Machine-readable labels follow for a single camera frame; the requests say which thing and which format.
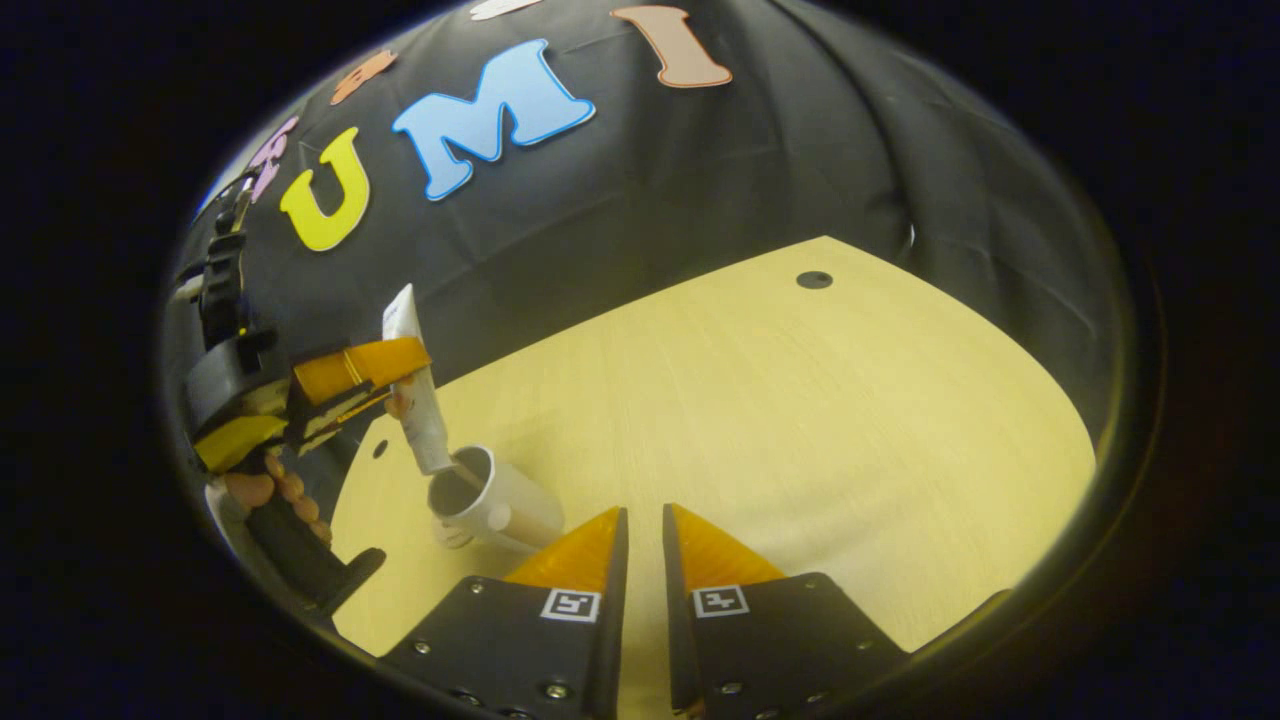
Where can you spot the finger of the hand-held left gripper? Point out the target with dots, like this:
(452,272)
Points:
(315,425)
(360,365)

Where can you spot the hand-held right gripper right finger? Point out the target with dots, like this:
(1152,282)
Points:
(680,640)

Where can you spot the black backdrop cloth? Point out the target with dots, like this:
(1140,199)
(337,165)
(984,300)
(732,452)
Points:
(750,170)

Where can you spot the white toothpaste tube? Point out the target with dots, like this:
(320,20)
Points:
(430,430)

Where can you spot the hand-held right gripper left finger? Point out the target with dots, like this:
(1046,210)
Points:
(612,620)

